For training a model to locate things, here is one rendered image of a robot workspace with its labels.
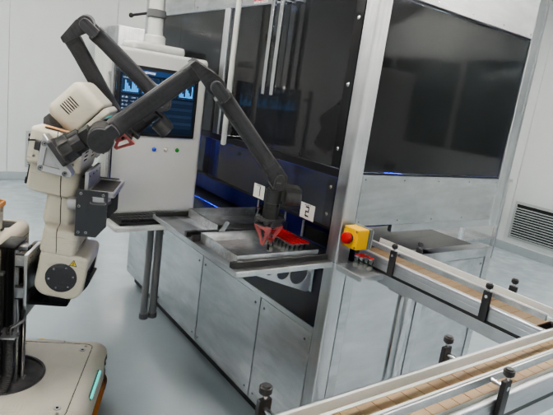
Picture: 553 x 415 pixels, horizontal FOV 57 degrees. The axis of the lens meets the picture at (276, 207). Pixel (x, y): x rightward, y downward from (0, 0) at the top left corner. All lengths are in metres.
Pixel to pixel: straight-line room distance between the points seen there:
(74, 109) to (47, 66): 5.16
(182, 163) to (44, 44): 4.59
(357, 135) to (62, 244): 1.06
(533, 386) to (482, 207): 1.33
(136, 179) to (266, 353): 0.99
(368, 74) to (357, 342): 1.02
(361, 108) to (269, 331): 1.02
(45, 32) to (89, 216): 5.27
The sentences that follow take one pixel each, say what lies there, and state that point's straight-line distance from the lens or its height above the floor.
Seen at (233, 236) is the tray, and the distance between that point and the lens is 1.91.
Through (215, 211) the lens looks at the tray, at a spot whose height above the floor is 0.90.
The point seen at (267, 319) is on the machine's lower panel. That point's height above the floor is 0.51.
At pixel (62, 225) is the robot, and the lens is 1.88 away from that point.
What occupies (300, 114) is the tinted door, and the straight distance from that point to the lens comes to 1.99.
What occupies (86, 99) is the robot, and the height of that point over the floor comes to 1.34.
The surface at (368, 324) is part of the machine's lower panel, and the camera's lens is 2.08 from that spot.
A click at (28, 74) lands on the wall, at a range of 6.90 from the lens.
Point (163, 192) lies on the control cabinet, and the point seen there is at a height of 0.90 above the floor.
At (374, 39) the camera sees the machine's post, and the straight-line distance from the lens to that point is 1.75.
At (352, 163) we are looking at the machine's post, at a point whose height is 1.24.
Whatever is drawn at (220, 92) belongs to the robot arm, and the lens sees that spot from 1.58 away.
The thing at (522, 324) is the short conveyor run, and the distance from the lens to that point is 1.54.
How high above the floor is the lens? 1.43
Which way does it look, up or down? 12 degrees down
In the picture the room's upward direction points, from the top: 8 degrees clockwise
